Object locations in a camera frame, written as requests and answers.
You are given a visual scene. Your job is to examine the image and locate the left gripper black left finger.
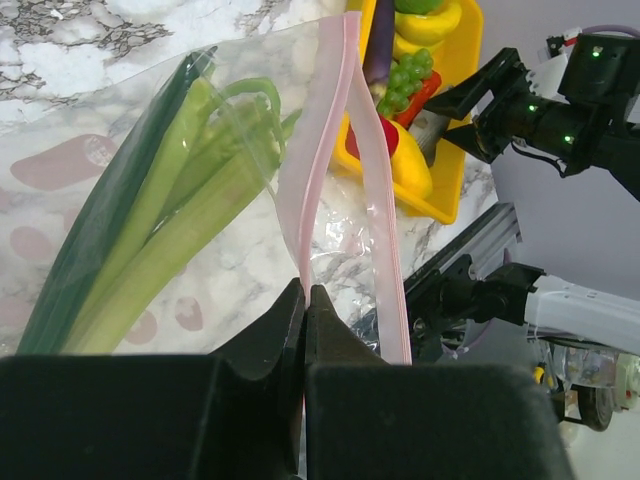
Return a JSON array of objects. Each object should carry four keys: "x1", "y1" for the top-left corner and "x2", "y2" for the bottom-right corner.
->
[{"x1": 1, "y1": 279, "x2": 305, "y2": 479}]

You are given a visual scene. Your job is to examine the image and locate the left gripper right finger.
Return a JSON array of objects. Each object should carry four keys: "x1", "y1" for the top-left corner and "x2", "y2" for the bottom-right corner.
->
[{"x1": 305, "y1": 286, "x2": 574, "y2": 479}]

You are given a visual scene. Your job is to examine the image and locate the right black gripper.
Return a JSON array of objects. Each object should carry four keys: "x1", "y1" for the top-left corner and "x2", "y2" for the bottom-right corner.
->
[{"x1": 423, "y1": 47, "x2": 575, "y2": 163}]

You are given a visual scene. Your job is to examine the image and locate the grey toy fish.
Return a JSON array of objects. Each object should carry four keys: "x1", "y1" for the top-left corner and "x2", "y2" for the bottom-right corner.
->
[{"x1": 409, "y1": 110, "x2": 451, "y2": 167}]

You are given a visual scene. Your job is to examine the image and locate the yellow toy banana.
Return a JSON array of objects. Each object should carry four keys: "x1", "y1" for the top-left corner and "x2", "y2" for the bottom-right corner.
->
[{"x1": 393, "y1": 1, "x2": 463, "y2": 60}]

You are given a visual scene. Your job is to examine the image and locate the clear zip top bag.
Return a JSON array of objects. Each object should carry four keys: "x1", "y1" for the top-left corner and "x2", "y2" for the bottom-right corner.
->
[{"x1": 1, "y1": 12, "x2": 410, "y2": 364}]

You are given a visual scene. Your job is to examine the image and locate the green toy scallion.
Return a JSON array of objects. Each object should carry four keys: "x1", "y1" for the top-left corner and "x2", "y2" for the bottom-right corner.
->
[{"x1": 17, "y1": 48, "x2": 216, "y2": 354}]

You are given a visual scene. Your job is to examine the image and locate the toy celery stalk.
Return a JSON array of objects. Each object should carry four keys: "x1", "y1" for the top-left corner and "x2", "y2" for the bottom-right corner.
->
[{"x1": 60, "y1": 77, "x2": 299, "y2": 354}]

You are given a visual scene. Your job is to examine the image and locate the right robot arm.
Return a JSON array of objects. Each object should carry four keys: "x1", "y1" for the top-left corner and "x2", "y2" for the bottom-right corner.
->
[{"x1": 424, "y1": 34, "x2": 639, "y2": 354}]

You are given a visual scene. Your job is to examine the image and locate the orange toy carrot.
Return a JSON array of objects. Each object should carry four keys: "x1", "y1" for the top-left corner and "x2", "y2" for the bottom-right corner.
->
[{"x1": 394, "y1": 71, "x2": 442, "y2": 129}]

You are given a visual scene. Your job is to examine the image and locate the yellow plastic tray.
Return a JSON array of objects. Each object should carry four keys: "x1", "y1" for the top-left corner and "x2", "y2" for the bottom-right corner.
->
[{"x1": 330, "y1": 0, "x2": 485, "y2": 225}]

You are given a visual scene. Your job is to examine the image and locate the green toy grapes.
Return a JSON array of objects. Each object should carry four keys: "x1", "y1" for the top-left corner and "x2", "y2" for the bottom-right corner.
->
[{"x1": 377, "y1": 48, "x2": 433, "y2": 118}]

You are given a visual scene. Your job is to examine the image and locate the yellow toy lemon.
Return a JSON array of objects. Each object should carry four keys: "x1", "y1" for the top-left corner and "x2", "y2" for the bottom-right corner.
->
[{"x1": 391, "y1": 121, "x2": 433, "y2": 200}]

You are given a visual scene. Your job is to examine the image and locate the red toy apple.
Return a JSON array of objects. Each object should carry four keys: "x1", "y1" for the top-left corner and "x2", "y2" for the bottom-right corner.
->
[{"x1": 345, "y1": 116, "x2": 399, "y2": 159}]

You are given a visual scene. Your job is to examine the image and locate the purple toy eggplant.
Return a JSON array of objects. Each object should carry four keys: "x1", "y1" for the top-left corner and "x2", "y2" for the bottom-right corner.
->
[{"x1": 362, "y1": 0, "x2": 395, "y2": 104}]

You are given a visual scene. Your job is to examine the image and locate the green toy cabbage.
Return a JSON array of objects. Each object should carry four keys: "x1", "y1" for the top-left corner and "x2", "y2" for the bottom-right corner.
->
[{"x1": 394, "y1": 0, "x2": 444, "y2": 15}]

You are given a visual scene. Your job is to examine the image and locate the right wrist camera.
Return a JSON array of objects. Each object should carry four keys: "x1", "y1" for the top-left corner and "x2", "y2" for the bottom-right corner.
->
[{"x1": 527, "y1": 28, "x2": 582, "y2": 100}]

